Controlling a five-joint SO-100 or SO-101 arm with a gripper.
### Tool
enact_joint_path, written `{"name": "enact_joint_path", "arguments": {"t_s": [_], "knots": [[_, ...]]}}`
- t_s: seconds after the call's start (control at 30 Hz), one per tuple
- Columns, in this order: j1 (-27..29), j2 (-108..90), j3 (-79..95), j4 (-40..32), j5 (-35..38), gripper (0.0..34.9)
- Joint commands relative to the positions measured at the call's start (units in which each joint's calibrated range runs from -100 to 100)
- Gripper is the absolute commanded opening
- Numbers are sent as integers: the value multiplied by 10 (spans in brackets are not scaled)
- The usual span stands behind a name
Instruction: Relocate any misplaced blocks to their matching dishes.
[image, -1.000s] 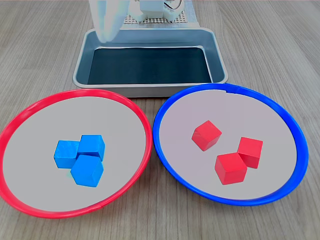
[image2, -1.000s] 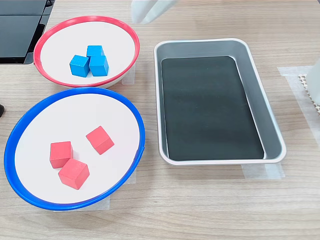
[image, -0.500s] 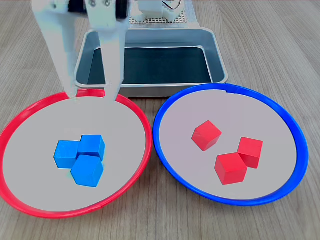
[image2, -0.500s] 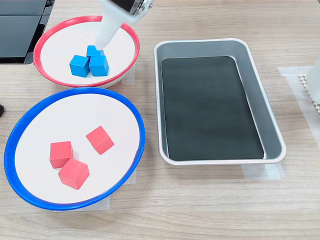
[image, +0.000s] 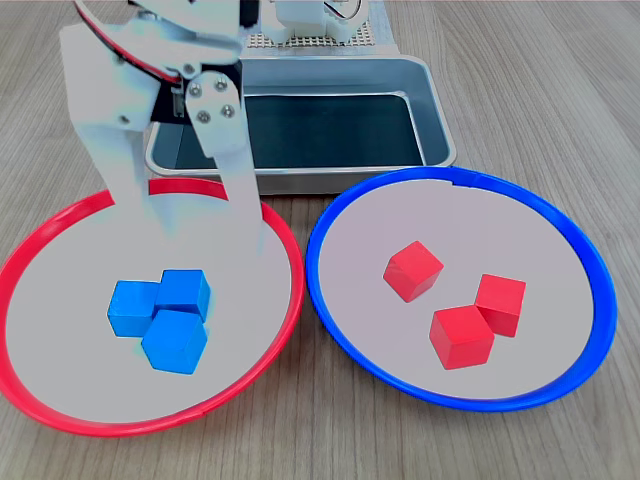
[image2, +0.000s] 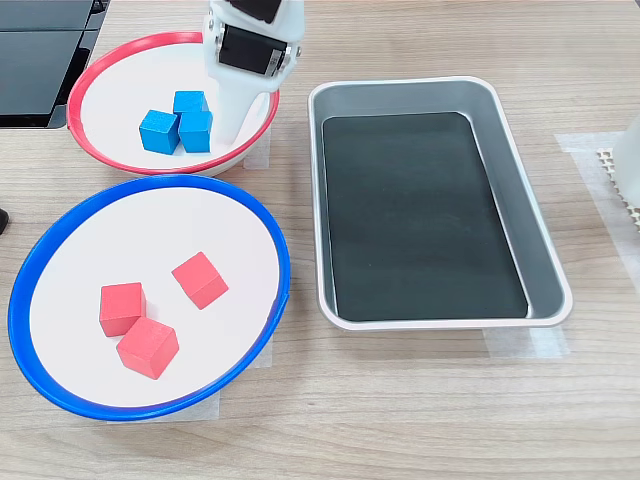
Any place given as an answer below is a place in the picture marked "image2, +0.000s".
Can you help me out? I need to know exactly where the steel tray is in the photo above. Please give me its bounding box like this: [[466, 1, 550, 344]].
[[307, 75, 575, 332]]

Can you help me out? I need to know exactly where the blue-rimmed white plate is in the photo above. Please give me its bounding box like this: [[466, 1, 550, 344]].
[[7, 173, 292, 423]]

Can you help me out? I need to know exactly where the blue wooden cube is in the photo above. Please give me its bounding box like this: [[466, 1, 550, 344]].
[[138, 109, 181, 155], [177, 110, 214, 154], [172, 90, 211, 117]]

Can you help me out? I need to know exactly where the red-rimmed white plate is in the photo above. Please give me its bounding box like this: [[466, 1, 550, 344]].
[[66, 31, 281, 177]]

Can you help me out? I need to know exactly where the translucent tape strip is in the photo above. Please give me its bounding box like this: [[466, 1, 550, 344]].
[[106, 387, 221, 424], [243, 122, 274, 170], [482, 327, 572, 360], [252, 339, 275, 370]]

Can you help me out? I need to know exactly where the black flat device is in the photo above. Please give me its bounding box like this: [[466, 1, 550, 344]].
[[0, 0, 112, 131]]

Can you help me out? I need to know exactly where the red wooden cube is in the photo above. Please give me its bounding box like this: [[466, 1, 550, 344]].
[[115, 317, 180, 381], [98, 282, 148, 338], [170, 250, 230, 311]]

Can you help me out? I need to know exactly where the pale perforated base plate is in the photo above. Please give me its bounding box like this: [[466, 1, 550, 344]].
[[594, 144, 640, 236]]

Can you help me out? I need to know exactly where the black tray mat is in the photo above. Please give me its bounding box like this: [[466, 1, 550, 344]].
[[321, 110, 530, 323]]

